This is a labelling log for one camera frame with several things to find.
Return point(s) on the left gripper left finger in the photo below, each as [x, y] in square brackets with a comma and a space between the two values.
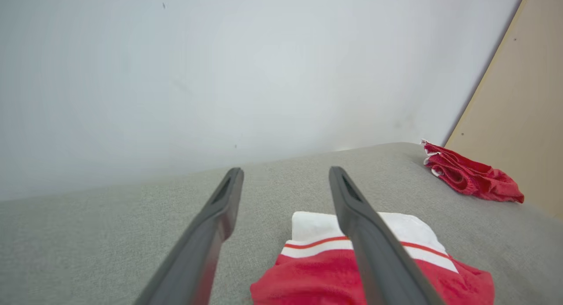
[193, 261]

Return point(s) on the red jersey with black lettering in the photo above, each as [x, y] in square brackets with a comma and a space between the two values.
[316, 274]

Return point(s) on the beige wooden panel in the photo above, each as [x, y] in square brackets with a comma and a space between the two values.
[528, 120]

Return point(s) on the plain red shorts white trim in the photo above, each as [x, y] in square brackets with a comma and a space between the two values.
[475, 182]

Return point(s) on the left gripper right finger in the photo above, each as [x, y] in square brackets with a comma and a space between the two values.
[382, 261]

